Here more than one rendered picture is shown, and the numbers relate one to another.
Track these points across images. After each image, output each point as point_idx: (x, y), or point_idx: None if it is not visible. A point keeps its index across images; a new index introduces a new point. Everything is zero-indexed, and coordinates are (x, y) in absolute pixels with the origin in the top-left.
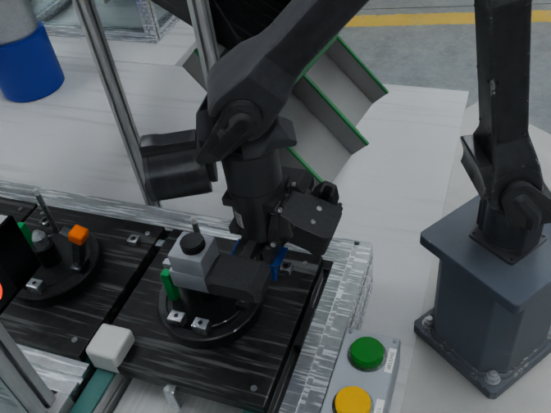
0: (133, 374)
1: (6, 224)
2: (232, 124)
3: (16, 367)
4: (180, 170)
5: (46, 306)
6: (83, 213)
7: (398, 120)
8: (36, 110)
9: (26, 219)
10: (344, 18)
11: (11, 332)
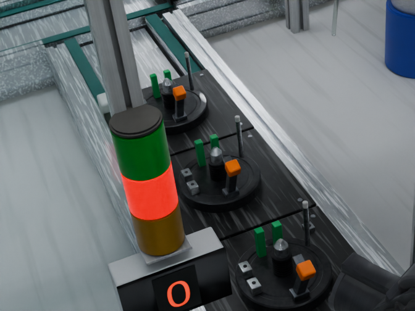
0: None
1: (217, 254)
2: (409, 307)
3: None
4: (363, 305)
5: (252, 307)
6: (344, 240)
7: None
8: (401, 89)
9: (297, 213)
10: None
11: (213, 310)
